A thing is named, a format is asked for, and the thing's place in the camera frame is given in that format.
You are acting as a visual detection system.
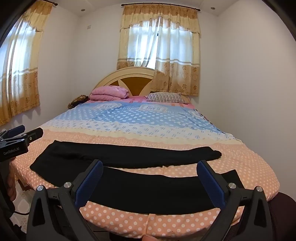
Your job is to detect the narrow beige floral curtain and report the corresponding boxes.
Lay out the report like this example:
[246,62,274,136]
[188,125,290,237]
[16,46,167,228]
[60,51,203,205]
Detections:
[0,1,53,127]

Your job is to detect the polka dot duvet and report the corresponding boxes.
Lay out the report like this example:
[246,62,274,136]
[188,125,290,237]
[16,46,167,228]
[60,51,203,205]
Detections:
[10,100,280,240]

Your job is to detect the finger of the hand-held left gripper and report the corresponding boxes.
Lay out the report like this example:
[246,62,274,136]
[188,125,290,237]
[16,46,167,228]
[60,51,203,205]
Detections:
[4,125,26,139]
[23,127,44,142]

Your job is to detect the wide beige floral curtain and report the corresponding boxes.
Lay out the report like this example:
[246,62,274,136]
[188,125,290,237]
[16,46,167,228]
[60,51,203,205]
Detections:
[117,4,201,97]

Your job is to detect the striped pillow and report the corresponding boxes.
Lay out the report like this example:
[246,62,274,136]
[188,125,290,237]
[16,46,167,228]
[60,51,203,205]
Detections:
[146,92,187,103]

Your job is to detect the cream wooden headboard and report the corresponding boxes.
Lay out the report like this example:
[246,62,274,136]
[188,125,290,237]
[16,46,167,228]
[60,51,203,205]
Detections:
[92,66,191,104]

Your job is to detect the black pants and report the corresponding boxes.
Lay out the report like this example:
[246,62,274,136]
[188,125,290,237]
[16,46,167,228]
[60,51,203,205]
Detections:
[30,140,244,215]

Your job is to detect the person's left hand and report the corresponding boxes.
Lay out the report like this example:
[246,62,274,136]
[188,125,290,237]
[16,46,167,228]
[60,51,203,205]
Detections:
[6,170,17,202]

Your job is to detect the brown woven bag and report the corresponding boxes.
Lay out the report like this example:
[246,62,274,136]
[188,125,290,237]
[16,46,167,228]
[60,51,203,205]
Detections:
[68,95,90,109]

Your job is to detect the folded pink blanket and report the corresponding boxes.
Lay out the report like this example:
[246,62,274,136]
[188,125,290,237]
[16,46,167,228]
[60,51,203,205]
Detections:
[89,85,130,101]

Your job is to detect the person's dark trouser leg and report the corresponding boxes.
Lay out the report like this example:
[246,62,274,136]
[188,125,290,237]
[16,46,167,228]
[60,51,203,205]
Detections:
[266,192,296,241]

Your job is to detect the pink bedsheet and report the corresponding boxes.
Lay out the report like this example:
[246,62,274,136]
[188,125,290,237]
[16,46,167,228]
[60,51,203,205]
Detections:
[86,96,196,109]

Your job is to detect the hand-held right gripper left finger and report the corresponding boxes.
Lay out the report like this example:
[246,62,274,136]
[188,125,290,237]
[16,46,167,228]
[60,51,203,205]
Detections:
[26,159,104,241]

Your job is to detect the black cable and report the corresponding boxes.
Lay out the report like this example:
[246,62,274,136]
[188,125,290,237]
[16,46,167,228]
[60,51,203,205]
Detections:
[9,207,29,217]

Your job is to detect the long dark curtain rod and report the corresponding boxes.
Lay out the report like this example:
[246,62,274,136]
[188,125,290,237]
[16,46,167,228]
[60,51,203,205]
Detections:
[121,3,200,11]

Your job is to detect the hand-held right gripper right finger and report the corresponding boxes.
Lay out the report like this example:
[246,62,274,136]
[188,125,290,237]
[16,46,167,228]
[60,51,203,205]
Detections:
[196,159,274,241]

